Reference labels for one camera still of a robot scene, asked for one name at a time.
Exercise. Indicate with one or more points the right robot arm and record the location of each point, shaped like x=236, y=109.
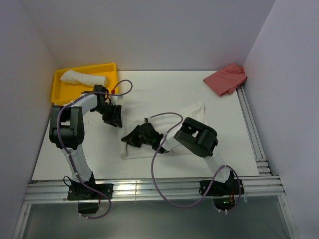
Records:
x=198, y=138

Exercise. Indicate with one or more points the aluminium right side rail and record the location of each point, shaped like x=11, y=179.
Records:
x=260, y=158

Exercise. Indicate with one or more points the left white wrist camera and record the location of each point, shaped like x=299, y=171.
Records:
x=116, y=99

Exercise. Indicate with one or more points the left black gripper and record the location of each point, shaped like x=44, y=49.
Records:
x=114, y=119

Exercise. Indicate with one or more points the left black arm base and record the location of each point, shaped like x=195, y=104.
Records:
x=88, y=201

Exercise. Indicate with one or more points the pink folded t-shirt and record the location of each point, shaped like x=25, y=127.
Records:
x=226, y=80

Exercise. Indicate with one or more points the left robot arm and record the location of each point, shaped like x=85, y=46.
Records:
x=67, y=132

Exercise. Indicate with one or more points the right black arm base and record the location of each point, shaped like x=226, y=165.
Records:
x=225, y=193

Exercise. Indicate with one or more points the aluminium front rail frame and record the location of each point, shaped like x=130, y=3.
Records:
x=55, y=191

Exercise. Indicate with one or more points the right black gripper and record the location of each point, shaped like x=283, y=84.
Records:
x=131, y=138

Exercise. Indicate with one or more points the rolled white t-shirt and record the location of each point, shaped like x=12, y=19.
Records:
x=73, y=77

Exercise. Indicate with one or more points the yellow plastic tray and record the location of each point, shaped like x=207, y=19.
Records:
x=63, y=93

